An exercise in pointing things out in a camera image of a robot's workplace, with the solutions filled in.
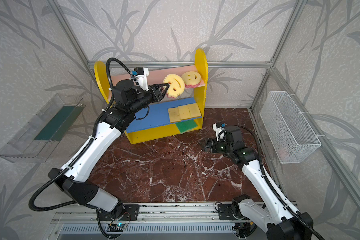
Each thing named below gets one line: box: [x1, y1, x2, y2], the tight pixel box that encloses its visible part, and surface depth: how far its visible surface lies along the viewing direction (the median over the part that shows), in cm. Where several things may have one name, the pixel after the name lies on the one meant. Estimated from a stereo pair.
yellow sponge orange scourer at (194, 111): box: [187, 103, 202, 120], surface depth 99 cm
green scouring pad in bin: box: [34, 105, 86, 142], surface depth 68 cm
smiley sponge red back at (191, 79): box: [181, 71, 201, 88], surface depth 76 cm
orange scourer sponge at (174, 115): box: [168, 107, 181, 124], surface depth 98 cm
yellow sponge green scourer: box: [175, 119, 198, 135], surface depth 109 cm
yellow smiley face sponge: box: [162, 73, 185, 98], surface depth 66 cm
